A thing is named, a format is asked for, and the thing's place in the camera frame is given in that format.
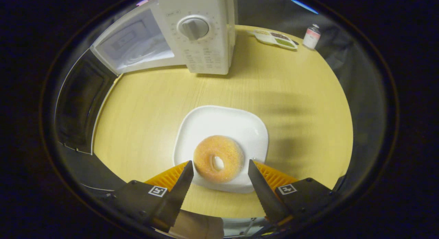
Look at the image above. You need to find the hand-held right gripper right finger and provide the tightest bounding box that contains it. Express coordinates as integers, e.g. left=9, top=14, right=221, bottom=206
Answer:
left=248, top=159, right=340, bottom=225

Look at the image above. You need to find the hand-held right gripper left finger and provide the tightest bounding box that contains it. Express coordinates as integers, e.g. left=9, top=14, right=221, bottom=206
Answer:
left=103, top=160, right=195, bottom=232

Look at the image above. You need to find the glazed donut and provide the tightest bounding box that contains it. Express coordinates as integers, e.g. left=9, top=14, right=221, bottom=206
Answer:
left=193, top=135, right=245, bottom=183

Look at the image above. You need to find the white microwave oven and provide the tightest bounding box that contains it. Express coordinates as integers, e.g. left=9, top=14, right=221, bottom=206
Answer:
left=54, top=0, right=238, bottom=155

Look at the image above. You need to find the white square plate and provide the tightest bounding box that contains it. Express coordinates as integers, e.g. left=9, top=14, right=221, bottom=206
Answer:
left=173, top=105, right=269, bottom=194

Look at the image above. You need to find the white divided snack tray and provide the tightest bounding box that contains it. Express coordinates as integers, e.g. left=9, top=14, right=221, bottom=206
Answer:
left=253, top=29, right=298, bottom=50

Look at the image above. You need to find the small pink label bottle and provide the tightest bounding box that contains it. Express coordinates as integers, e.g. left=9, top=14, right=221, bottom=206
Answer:
left=303, top=24, right=322, bottom=50

